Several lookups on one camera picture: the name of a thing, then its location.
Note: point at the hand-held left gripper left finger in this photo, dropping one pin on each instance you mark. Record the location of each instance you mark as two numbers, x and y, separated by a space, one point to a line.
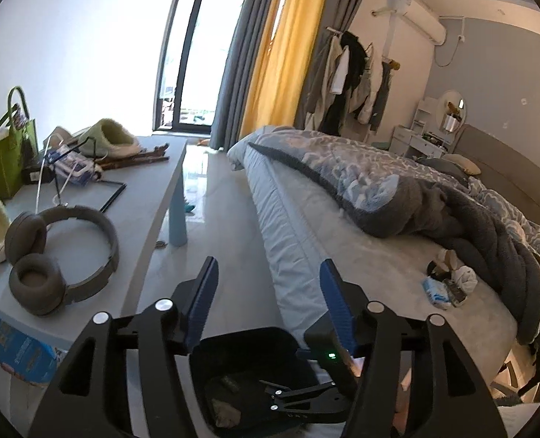
201 301

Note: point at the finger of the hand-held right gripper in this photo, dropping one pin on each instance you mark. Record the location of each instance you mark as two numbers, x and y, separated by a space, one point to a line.
306 413
292 391

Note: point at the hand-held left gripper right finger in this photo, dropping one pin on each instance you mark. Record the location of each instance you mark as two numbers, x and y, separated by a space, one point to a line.
338 310

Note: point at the black trash bin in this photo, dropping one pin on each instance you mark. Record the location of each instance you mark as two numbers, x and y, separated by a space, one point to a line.
233 356

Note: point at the blue white tissue packet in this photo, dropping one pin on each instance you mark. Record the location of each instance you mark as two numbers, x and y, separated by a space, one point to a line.
436 293

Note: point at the black wrapper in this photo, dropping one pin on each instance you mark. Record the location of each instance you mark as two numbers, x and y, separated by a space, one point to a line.
436 270

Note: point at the dark grey packet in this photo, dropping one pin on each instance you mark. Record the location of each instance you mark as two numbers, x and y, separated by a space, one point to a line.
458 295

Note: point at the beige paper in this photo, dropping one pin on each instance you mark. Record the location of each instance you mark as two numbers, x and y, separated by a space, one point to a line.
448 260

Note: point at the white cloth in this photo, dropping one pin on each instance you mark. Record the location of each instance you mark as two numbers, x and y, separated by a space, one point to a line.
465 279

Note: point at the crumpled grey paper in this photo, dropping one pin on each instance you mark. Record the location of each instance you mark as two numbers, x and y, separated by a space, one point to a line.
226 413

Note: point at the bed with grey sheet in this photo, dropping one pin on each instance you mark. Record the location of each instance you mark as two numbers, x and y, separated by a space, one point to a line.
306 246

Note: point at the light blue table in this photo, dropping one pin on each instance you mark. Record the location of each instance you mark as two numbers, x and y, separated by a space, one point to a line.
178 219

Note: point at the small teal floor item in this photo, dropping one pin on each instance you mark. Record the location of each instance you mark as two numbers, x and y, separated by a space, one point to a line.
188 208

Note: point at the grey blue patterned blanket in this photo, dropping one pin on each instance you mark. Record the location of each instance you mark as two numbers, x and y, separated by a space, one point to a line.
388 182

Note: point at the wooden sticks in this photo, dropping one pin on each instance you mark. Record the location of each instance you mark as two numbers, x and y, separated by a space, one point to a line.
137 157

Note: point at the small orange floor item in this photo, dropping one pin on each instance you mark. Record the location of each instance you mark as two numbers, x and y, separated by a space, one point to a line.
201 142

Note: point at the grey headphones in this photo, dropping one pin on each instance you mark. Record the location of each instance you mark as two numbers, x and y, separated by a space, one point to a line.
35 285

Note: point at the white dressing table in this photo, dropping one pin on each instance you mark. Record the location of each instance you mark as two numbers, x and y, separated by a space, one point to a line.
404 139

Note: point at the beige pillow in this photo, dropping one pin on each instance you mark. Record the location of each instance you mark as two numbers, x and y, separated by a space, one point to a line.
464 164

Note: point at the blue printed box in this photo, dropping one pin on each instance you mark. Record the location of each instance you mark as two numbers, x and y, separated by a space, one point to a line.
14 351

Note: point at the small black box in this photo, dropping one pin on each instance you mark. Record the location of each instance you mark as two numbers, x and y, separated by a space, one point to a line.
35 174

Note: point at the hanging dark garment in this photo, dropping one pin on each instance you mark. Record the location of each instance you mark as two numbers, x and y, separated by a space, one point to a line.
383 96

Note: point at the hanging grey coat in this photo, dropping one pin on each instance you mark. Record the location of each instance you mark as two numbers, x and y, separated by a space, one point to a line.
317 91

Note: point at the hanging beige jacket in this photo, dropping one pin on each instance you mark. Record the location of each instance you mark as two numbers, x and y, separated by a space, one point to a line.
365 91

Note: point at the grey headboard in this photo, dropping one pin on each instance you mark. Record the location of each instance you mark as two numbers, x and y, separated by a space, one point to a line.
516 164

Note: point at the oval mirror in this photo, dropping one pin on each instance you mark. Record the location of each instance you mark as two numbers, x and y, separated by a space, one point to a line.
452 109

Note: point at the green tote bag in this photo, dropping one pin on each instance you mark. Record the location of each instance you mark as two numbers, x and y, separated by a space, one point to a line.
5 164

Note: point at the hanging white shirt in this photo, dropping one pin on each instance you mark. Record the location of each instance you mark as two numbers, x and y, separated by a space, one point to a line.
340 70

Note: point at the grey curtain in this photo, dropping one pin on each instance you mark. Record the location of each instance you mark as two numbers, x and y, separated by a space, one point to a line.
338 4
247 64

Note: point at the black framed glass door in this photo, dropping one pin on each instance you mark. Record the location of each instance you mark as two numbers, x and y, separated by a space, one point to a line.
187 54

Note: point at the hanging black jacket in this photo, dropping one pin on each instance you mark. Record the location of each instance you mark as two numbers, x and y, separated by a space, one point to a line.
354 54

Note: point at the yellow curtain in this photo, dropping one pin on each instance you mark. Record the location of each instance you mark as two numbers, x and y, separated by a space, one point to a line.
283 54

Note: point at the white air conditioner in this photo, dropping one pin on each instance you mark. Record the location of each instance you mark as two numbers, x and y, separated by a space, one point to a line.
427 25

